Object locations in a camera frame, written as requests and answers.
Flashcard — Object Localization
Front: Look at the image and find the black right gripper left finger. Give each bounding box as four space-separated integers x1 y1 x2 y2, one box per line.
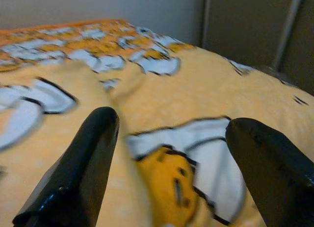
12 106 120 227

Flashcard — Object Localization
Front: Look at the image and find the yellow egg print blanket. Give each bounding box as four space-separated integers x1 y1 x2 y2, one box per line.
0 19 314 227

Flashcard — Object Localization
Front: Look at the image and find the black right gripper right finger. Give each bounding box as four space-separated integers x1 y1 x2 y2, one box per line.
225 118 314 227

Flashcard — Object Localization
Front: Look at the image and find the dark cabinet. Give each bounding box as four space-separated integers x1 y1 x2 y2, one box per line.
202 0 314 95

